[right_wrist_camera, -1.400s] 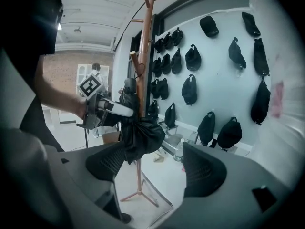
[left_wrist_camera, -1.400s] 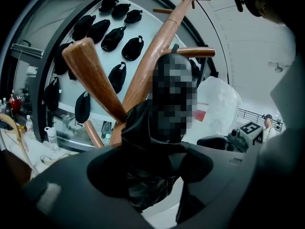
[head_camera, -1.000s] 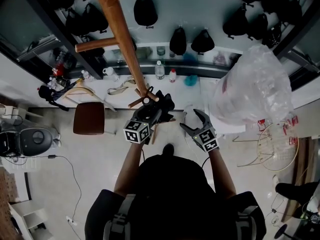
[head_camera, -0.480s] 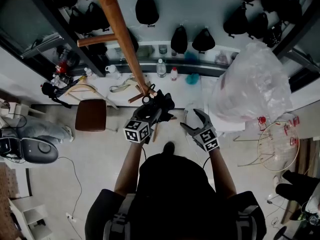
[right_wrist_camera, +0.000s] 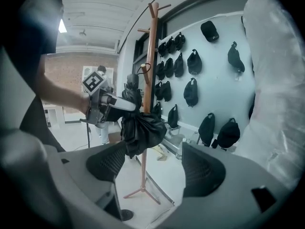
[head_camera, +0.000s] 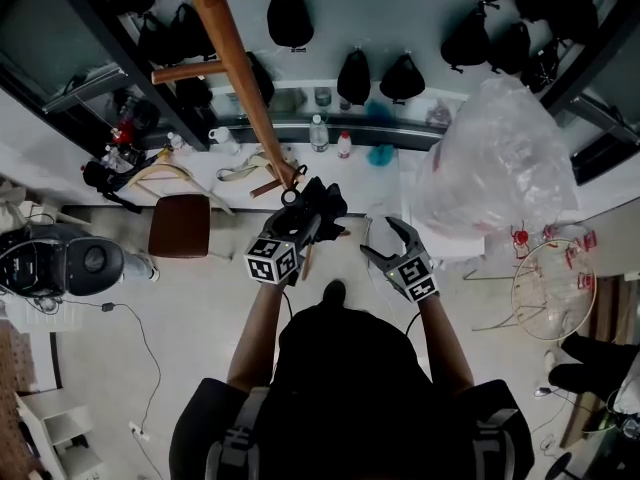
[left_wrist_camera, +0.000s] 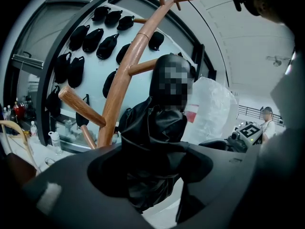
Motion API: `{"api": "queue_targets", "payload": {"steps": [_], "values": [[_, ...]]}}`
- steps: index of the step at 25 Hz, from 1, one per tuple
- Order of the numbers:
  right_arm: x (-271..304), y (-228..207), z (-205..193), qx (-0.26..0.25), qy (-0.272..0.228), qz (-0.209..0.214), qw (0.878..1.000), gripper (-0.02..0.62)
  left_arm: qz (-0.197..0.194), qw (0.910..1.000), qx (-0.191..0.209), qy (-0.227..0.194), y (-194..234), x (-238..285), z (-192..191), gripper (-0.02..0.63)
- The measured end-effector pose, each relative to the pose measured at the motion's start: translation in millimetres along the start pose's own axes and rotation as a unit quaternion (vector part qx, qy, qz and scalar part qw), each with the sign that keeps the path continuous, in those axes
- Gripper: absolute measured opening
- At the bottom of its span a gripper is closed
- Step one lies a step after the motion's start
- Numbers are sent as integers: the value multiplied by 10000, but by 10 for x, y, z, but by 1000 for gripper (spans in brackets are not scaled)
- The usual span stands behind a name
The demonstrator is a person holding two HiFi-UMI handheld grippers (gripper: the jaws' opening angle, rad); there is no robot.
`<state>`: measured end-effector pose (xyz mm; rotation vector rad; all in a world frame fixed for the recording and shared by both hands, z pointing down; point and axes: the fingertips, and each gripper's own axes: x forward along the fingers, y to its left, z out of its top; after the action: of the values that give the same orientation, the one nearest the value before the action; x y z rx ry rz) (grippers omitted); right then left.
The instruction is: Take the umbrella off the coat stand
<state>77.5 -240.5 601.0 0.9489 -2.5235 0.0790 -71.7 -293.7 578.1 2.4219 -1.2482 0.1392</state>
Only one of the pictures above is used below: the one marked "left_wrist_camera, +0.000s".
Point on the large clear plastic bag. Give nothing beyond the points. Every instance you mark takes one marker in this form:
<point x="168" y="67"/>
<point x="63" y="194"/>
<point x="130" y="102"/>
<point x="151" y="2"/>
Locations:
<point x="214" y="108"/>

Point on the person's head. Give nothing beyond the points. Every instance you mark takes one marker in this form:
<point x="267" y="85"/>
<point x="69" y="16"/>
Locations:
<point x="269" y="8"/>

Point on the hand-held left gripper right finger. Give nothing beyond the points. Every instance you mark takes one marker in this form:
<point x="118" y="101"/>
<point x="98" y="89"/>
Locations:
<point x="226" y="175"/>

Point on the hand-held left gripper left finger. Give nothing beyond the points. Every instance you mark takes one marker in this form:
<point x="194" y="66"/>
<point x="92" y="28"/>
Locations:
<point x="83" y="204"/>

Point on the black railing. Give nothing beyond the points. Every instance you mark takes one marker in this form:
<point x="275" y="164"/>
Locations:
<point x="250" y="111"/>

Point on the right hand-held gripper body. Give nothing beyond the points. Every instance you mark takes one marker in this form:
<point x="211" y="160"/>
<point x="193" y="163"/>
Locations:
<point x="247" y="135"/>

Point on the wooden coat stand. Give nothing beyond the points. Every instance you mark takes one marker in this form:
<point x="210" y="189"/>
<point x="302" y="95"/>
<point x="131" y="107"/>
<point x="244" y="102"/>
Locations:
<point x="119" y="80"/>

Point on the wooden chair brown seat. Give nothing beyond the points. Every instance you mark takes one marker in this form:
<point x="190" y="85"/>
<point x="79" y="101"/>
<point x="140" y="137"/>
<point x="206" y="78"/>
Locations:
<point x="20" y="168"/>

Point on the person's dark clothing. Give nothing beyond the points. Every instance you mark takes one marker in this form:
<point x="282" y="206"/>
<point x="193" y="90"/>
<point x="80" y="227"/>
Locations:
<point x="286" y="151"/>

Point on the black cap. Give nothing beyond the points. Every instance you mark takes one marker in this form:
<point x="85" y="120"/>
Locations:
<point x="152" y="132"/>

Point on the black head-worn camera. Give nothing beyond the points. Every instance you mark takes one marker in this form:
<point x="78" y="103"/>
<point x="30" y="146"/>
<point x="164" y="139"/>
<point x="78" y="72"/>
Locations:
<point x="237" y="1"/>

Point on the white window ledge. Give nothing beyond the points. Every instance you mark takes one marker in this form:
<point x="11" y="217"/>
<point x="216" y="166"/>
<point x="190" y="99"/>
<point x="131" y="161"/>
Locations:
<point x="40" y="149"/>

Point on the group of black waist bags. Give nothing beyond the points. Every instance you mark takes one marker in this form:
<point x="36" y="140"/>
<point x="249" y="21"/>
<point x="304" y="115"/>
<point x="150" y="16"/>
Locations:
<point x="76" y="68"/>

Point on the ceiling light fixture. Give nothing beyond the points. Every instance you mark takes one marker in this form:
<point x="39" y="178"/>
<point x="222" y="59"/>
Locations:
<point x="277" y="60"/>

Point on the red drink bottle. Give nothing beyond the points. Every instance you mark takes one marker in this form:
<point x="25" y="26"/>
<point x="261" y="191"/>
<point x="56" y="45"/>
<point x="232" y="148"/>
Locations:
<point x="17" y="108"/>

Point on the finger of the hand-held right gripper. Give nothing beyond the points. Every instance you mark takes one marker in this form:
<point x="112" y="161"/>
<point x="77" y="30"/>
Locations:
<point x="214" y="144"/>

